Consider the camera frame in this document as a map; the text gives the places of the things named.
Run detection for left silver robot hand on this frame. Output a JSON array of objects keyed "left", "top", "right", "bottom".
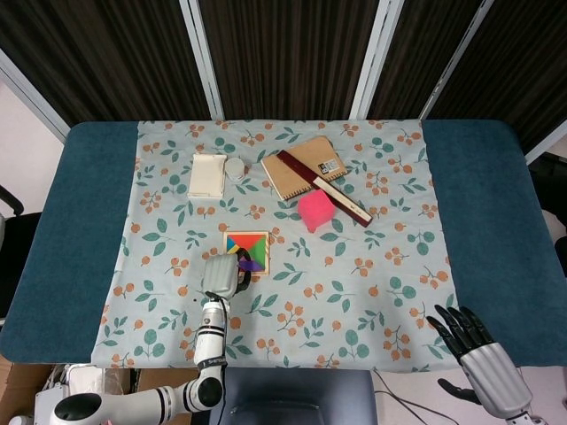
[{"left": 201, "top": 252, "right": 257, "bottom": 300}]

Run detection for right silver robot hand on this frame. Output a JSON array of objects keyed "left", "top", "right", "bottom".
[{"left": 425, "top": 303, "right": 533, "bottom": 420}]

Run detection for large orange-red tangram triangle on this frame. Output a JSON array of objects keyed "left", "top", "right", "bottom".
[{"left": 229, "top": 233, "right": 266, "bottom": 252}]

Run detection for large green tangram triangle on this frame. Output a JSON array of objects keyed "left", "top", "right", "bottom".
[{"left": 246, "top": 234, "right": 268, "bottom": 272}]

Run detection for wooden tangram tray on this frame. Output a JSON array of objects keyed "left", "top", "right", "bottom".
[{"left": 222, "top": 229, "right": 272, "bottom": 278}]

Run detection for floral print tablecloth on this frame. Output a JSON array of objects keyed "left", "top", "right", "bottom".
[{"left": 90, "top": 118, "right": 462, "bottom": 370}]

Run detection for open white cardboard box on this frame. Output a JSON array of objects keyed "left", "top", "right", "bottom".
[{"left": 187, "top": 152, "right": 229, "bottom": 200}]

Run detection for small white lidded jar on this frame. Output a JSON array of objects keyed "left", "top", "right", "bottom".
[{"left": 225, "top": 158, "right": 247, "bottom": 182}]

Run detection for pink foam cube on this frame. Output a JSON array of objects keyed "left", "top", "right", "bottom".
[{"left": 297, "top": 189, "right": 337, "bottom": 234}]

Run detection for brown spiral notebook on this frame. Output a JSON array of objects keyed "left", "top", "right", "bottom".
[{"left": 260, "top": 135, "right": 348, "bottom": 202}]

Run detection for brown cardboard box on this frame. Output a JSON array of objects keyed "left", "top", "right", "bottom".
[
  {"left": 104, "top": 367, "right": 198, "bottom": 399},
  {"left": 0, "top": 357, "right": 57, "bottom": 421}
]

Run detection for dark grey chair back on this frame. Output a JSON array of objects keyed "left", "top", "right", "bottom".
[{"left": 206, "top": 367, "right": 378, "bottom": 425}]

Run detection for white electrical device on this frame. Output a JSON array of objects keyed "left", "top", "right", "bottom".
[{"left": 34, "top": 363, "right": 107, "bottom": 425}]

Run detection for black office chair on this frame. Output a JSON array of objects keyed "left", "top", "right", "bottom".
[{"left": 0, "top": 184, "right": 43, "bottom": 256}]

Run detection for dark folding screen panel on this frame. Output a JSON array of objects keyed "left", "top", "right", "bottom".
[
  {"left": 365, "top": 0, "right": 488, "bottom": 120},
  {"left": 436, "top": 0, "right": 567, "bottom": 154},
  {"left": 190, "top": 0, "right": 386, "bottom": 120},
  {"left": 0, "top": 0, "right": 214, "bottom": 128}
]

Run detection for black floor cable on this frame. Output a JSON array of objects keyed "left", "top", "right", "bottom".
[{"left": 374, "top": 369, "right": 448, "bottom": 420}]

